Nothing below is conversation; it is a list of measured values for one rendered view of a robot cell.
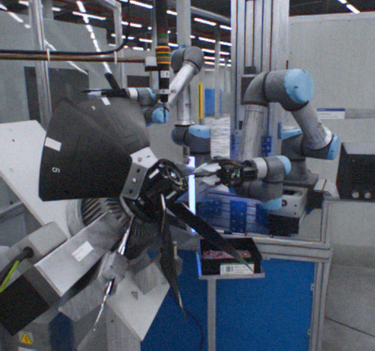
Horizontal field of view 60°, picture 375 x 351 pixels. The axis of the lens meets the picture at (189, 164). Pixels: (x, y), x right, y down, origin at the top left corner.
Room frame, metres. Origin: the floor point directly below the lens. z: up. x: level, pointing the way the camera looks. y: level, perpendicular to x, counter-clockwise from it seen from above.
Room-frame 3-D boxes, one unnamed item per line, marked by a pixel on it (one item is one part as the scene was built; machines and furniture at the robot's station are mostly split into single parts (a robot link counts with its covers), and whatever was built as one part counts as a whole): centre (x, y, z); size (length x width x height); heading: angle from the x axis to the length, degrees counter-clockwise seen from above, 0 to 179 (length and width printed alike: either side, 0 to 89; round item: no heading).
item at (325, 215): (1.20, -0.53, 0.96); 0.03 x 0.03 x 0.20; 77
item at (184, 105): (1.88, 0.02, 1.41); 0.15 x 0.12 x 0.55; 37
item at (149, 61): (0.97, 0.08, 1.49); 0.09 x 0.07 x 0.10; 112
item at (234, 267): (1.12, -0.14, 0.85); 0.22 x 0.17 x 0.07; 92
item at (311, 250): (1.30, -0.11, 0.82); 0.90 x 0.04 x 0.08; 77
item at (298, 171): (1.55, -0.50, 1.09); 0.15 x 0.15 x 0.10
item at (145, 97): (1.72, 0.23, 1.43); 0.11 x 0.08 x 0.09; 127
